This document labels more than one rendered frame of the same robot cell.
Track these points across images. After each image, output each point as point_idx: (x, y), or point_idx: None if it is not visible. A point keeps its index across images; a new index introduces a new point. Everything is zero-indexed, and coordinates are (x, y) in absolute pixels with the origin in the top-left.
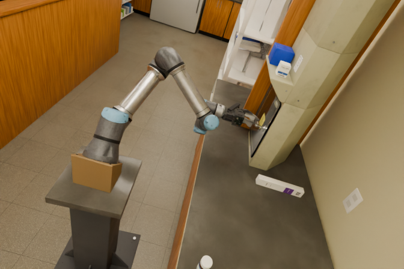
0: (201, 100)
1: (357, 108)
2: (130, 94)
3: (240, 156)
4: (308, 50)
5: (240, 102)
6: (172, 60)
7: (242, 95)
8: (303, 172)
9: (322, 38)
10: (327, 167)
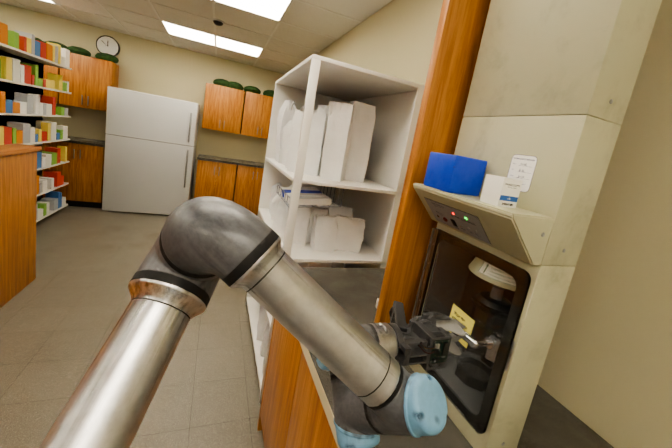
0: (369, 339)
1: (593, 238)
2: (54, 445)
3: (445, 440)
4: (545, 137)
5: (343, 298)
6: (243, 233)
7: (336, 283)
8: (552, 403)
9: (594, 95)
10: (602, 373)
